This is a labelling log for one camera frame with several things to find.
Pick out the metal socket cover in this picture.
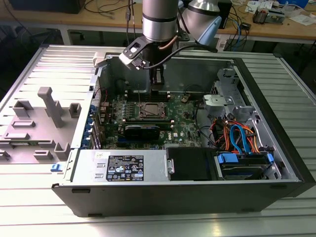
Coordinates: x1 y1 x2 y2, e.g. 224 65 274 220
138 101 169 119

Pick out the silver CPU chip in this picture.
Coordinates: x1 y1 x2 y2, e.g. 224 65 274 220
144 103 161 117

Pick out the black RAM slot row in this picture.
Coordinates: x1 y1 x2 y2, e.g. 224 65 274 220
123 118 175 131
124 90 171 102

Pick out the CPU socket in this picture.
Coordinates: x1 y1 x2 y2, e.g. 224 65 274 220
136 100 171 121

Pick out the grey case latch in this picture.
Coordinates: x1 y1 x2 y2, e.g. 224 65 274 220
92 51 112 69

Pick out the green motherboard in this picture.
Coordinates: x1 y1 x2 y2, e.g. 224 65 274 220
100 91 212 151

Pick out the black graphics card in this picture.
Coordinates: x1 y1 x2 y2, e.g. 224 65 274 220
122 123 161 142

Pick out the wooden desk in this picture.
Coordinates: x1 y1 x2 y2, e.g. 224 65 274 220
0 0 316 41

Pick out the copper finned heatsink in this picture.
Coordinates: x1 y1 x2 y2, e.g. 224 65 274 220
252 6 268 25

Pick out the white printed cardboard box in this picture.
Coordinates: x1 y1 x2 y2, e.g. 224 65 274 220
245 0 274 13

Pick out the black box on desk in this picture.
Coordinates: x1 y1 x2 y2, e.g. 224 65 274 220
9 0 82 15

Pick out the grey electronic device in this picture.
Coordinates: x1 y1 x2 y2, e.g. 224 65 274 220
267 7 290 25

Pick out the grey power supply unit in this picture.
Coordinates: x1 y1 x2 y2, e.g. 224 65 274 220
64 149 169 183

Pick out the hard disk in blue carrier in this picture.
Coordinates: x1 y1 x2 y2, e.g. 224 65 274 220
214 151 276 181

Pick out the black PC case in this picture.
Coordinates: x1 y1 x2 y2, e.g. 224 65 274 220
51 44 316 218

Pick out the grey parts rack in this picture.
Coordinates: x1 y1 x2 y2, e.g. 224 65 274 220
0 86 82 165

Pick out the white paper sheet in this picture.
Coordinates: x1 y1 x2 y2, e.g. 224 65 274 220
288 14 316 26

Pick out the black camera cable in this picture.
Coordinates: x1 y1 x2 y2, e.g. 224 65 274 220
142 44 219 70

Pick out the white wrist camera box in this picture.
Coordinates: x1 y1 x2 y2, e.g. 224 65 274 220
118 36 147 72

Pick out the black wire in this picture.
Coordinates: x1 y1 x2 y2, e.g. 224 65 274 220
194 97 218 150
184 84 207 97

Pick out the silver disk bay bracket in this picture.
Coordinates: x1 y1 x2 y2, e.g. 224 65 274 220
202 94 235 114

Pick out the blue cable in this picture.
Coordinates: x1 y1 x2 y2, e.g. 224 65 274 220
235 19 244 49

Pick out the orange wire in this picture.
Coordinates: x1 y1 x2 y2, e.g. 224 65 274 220
243 125 261 154
214 119 232 150

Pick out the blue wire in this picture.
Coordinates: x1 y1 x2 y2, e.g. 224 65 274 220
229 124 250 156

